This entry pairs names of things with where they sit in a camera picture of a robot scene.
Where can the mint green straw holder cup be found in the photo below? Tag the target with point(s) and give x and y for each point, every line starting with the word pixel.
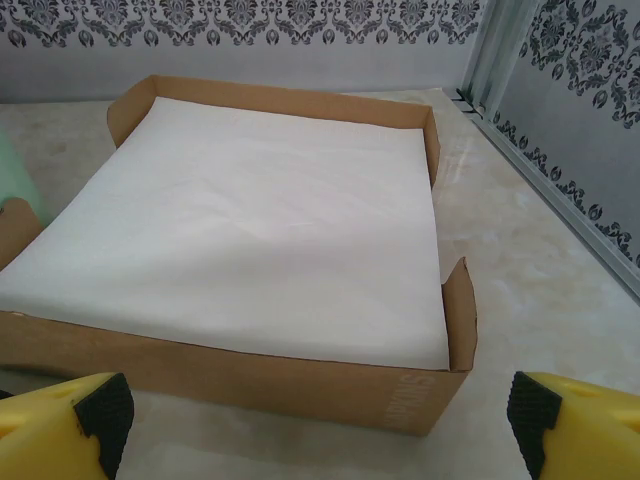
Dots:
pixel 17 175

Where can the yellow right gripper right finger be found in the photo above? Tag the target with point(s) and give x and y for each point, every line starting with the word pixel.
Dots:
pixel 595 435

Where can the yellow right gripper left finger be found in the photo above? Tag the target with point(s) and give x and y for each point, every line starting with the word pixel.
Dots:
pixel 45 430

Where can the aluminium frame post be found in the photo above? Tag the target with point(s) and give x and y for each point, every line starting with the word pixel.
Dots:
pixel 487 50

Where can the brown cardboard napkin box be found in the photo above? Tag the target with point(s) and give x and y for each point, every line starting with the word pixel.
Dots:
pixel 280 385

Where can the aluminium frame side rail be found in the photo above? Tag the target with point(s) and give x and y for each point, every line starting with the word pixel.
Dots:
pixel 550 190

